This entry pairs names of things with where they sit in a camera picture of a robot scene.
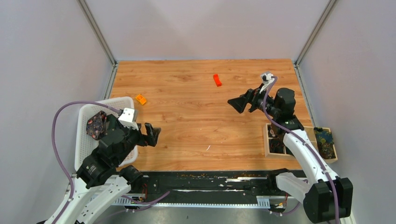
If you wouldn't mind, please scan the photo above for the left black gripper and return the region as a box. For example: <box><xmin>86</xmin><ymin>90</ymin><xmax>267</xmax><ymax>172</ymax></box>
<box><xmin>115</xmin><ymin>116</ymin><xmax>162</xmax><ymax>164</ymax></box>

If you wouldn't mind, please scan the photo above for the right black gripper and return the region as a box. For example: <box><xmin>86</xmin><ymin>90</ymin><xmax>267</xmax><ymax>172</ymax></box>
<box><xmin>227</xmin><ymin>83</ymin><xmax>279</xmax><ymax>118</ymax></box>

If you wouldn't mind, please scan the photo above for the black pink rose tie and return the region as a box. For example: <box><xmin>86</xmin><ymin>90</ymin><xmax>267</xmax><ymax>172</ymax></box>
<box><xmin>267</xmin><ymin>125</ymin><xmax>279</xmax><ymax>139</ymax></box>

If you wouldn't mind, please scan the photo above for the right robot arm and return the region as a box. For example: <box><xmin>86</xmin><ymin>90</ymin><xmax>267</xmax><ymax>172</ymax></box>
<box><xmin>228</xmin><ymin>88</ymin><xmax>353</xmax><ymax>224</ymax></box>

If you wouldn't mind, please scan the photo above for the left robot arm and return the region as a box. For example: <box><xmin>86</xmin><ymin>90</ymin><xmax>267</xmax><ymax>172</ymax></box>
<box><xmin>44</xmin><ymin>110</ymin><xmax>161</xmax><ymax>224</ymax></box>

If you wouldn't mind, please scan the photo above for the red plastic block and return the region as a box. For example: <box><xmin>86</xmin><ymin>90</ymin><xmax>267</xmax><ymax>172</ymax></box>
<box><xmin>213</xmin><ymin>74</ymin><xmax>222</xmax><ymax>87</ymax></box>

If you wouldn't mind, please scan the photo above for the orange plastic block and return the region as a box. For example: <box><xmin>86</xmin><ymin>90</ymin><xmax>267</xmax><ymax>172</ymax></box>
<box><xmin>135</xmin><ymin>94</ymin><xmax>147</xmax><ymax>105</ymax></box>

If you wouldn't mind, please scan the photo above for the wooden compartment box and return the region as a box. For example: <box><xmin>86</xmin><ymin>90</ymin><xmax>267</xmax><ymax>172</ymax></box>
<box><xmin>263</xmin><ymin>123</ymin><xmax>319</xmax><ymax>161</ymax></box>

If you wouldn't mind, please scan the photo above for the black red rolled tie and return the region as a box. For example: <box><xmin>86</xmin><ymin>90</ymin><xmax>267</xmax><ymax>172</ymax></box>
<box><xmin>269</xmin><ymin>138</ymin><xmax>285</xmax><ymax>154</ymax></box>

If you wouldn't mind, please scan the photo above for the dark floral tie in basket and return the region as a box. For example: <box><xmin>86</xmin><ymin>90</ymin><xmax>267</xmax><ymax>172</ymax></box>
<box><xmin>86</xmin><ymin>111</ymin><xmax>107</xmax><ymax>140</ymax></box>

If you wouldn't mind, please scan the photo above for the white perforated plastic basket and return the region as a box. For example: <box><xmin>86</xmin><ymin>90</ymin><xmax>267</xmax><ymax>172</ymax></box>
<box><xmin>74</xmin><ymin>97</ymin><xmax>134</xmax><ymax>170</ymax></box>

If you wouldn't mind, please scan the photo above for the blue gold patterned tie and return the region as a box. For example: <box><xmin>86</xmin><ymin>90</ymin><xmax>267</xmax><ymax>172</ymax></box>
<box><xmin>313</xmin><ymin>127</ymin><xmax>336</xmax><ymax>159</ymax></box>

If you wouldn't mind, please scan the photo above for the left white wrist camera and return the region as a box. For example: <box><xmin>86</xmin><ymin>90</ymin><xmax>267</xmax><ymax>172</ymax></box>
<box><xmin>118</xmin><ymin>108</ymin><xmax>139</xmax><ymax>130</ymax></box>

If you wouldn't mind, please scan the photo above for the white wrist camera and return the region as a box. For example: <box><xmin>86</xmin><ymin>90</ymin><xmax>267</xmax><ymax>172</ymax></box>
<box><xmin>259</xmin><ymin>71</ymin><xmax>275</xmax><ymax>93</ymax></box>
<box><xmin>118</xmin><ymin>108</ymin><xmax>139</xmax><ymax>130</ymax></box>

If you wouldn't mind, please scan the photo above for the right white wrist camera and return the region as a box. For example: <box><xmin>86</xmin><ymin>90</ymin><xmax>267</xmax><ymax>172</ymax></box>
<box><xmin>259</xmin><ymin>71</ymin><xmax>275</xmax><ymax>93</ymax></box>

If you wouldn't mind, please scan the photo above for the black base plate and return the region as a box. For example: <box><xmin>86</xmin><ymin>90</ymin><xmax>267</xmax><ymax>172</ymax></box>
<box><xmin>126</xmin><ymin>170</ymin><xmax>292</xmax><ymax>205</ymax></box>

